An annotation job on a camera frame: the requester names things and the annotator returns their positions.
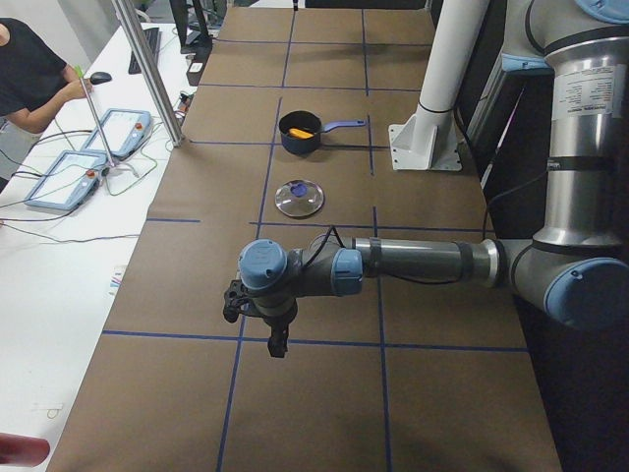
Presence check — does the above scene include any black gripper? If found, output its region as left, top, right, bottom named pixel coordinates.
left=262, top=305, right=298, bottom=358

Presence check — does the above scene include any glass pot lid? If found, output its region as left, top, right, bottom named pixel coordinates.
left=274, top=179, right=325, bottom=218

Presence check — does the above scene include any yellow corn cob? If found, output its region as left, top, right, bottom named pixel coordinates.
left=288, top=128, right=314, bottom=140

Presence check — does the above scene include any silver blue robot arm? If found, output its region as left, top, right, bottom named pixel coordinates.
left=223, top=1, right=628, bottom=357

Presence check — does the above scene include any dark blue saucepan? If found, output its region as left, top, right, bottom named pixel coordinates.
left=278, top=110, right=367, bottom=155

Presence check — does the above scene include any white pillar with base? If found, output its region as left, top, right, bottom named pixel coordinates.
left=388, top=0, right=489, bottom=171

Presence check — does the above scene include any far teach pendant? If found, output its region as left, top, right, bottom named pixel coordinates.
left=100, top=108, right=152, bottom=160

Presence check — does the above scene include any teach pendant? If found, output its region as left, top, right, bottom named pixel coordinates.
left=25, top=150, right=108, bottom=210
left=100, top=108, right=152, bottom=160

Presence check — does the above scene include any near teach pendant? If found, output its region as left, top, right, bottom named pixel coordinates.
left=25, top=150, right=108, bottom=210

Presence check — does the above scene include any thin metal rod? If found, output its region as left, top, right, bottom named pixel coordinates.
left=75, top=66, right=117, bottom=168

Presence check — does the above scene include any black computer mouse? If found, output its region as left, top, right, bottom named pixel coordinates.
left=89, top=72, right=112, bottom=86

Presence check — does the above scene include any black keyboard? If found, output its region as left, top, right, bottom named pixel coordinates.
left=128, top=27, right=162, bottom=76

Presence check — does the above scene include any person in black shirt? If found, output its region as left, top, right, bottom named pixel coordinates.
left=1, top=18, right=92, bottom=185

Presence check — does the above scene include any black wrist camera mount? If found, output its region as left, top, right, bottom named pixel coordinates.
left=222, top=279, right=258, bottom=324

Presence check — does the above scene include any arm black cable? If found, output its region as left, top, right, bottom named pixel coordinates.
left=294, top=224, right=476, bottom=285

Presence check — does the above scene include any aluminium frame post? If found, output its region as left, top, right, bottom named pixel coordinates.
left=112, top=0, right=184, bottom=148

